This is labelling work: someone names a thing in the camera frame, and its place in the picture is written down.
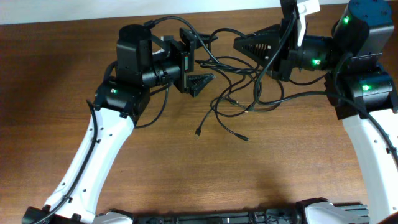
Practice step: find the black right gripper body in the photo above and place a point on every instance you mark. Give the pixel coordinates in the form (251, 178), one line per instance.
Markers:
(289, 59)

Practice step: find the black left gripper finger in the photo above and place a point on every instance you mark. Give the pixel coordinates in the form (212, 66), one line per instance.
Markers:
(196, 83)
(192, 40)

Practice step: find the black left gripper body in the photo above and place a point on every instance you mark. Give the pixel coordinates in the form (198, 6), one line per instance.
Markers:
(185, 61)

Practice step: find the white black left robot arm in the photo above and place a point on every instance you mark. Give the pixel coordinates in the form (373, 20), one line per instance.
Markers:
(145, 65)

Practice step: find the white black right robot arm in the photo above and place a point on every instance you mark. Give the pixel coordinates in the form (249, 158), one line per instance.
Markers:
(357, 86)

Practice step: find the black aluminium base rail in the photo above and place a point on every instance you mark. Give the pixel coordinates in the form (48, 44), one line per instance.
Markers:
(233, 216)

